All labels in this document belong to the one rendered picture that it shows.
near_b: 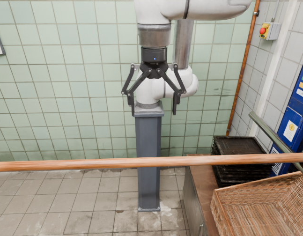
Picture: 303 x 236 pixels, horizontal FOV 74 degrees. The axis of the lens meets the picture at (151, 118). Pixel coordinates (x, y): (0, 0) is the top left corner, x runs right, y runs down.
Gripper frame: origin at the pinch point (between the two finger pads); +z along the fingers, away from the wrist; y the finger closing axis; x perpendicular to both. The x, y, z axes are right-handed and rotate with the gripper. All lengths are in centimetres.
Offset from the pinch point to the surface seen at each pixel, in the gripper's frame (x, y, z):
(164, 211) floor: -56, -13, 131
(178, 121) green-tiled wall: -113, -30, 71
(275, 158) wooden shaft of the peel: 11.7, -37.7, 11.6
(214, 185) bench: -33, -42, 73
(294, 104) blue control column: -40, -81, 18
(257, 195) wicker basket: -16, -60, 64
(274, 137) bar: -3.6, -47.0, 14.6
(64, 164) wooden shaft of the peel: 11.6, 27.5, 11.8
